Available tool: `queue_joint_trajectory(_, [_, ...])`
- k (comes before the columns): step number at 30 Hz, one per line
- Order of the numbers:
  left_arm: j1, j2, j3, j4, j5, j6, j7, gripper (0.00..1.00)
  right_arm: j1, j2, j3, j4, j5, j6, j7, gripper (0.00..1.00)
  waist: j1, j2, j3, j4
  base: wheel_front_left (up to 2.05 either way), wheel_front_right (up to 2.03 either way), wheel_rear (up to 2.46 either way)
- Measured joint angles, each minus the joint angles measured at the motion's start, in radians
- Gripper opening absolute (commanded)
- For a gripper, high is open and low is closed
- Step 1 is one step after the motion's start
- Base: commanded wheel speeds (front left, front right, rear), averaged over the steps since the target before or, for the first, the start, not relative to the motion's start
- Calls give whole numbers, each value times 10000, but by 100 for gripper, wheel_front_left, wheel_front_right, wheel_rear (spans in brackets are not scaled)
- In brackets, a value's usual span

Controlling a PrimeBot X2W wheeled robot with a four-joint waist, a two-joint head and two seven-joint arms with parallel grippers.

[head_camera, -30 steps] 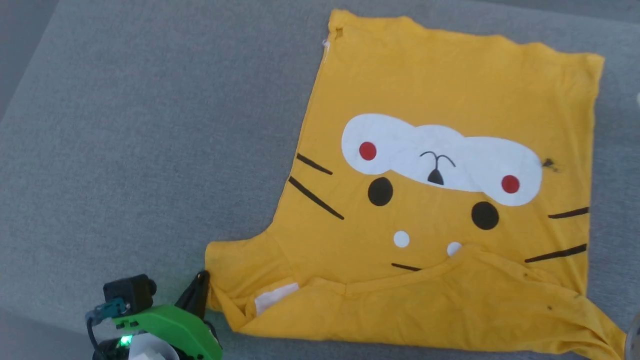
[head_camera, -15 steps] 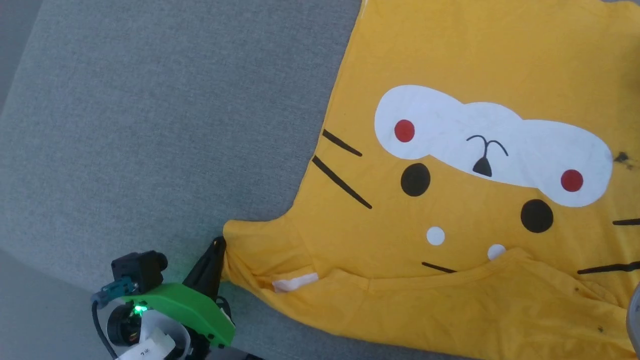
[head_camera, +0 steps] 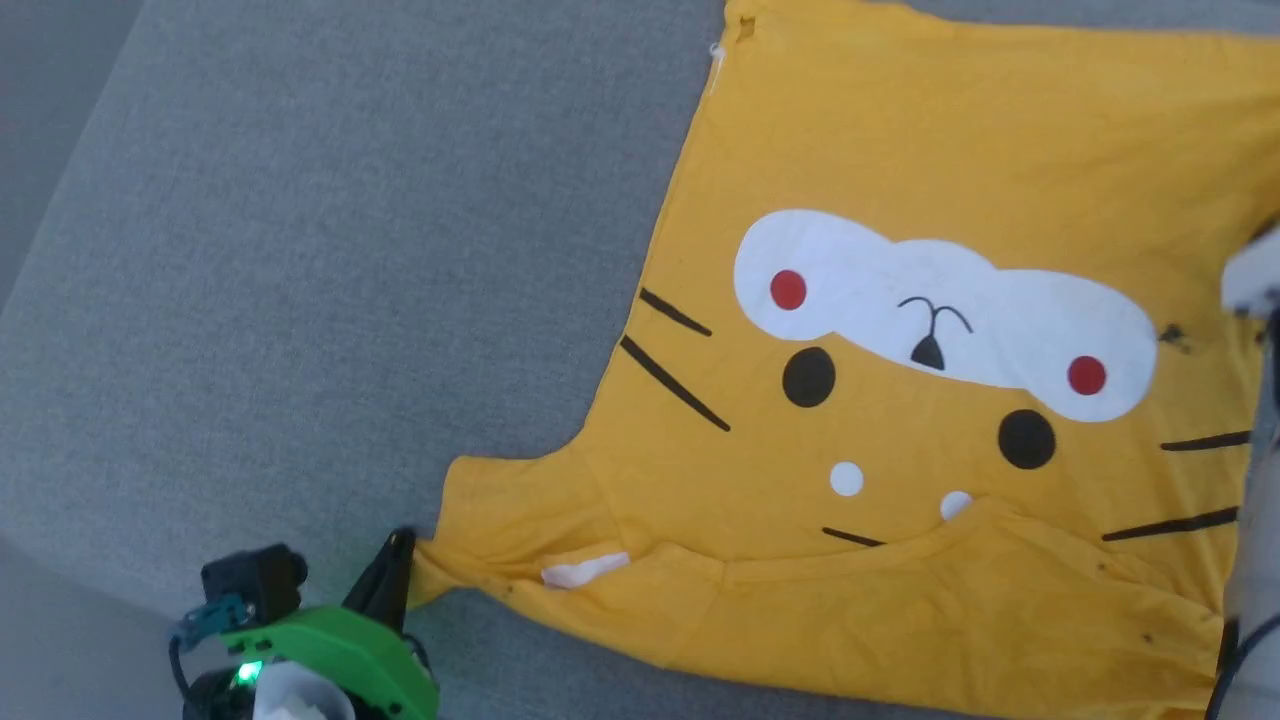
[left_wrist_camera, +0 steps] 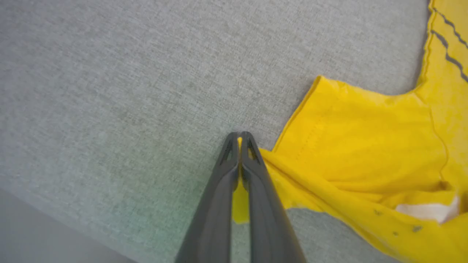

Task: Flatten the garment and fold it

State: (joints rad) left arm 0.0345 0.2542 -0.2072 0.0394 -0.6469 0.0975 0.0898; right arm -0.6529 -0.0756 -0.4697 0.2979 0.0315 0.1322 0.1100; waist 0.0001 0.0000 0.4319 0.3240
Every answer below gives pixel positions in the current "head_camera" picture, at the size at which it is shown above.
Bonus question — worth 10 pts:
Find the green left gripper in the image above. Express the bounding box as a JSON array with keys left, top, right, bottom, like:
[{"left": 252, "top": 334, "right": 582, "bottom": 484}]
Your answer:
[{"left": 185, "top": 528, "right": 442, "bottom": 720}]

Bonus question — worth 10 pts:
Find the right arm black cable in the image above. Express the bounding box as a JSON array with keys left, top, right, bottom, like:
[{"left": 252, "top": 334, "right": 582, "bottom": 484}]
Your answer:
[{"left": 1204, "top": 608, "right": 1280, "bottom": 720}]

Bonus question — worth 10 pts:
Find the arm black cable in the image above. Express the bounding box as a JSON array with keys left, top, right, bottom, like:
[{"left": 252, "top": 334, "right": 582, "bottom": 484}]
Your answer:
[
  {"left": 1204, "top": 608, "right": 1280, "bottom": 720},
  {"left": 167, "top": 596, "right": 253, "bottom": 703}
]

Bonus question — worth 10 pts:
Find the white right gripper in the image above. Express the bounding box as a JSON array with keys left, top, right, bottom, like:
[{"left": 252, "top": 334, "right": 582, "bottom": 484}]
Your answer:
[{"left": 1220, "top": 226, "right": 1280, "bottom": 320}]

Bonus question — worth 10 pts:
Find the yellow cartoon face t-shirt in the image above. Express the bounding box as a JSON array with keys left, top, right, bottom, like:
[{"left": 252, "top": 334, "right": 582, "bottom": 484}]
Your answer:
[{"left": 408, "top": 0, "right": 1280, "bottom": 720}]

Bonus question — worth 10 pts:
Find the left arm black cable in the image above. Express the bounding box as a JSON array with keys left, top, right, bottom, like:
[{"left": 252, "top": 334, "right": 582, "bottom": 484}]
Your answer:
[{"left": 167, "top": 596, "right": 253, "bottom": 703}]

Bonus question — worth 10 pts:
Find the grey fabric sofa seat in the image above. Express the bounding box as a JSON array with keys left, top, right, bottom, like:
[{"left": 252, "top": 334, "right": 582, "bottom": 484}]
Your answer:
[{"left": 0, "top": 0, "right": 1280, "bottom": 720}]

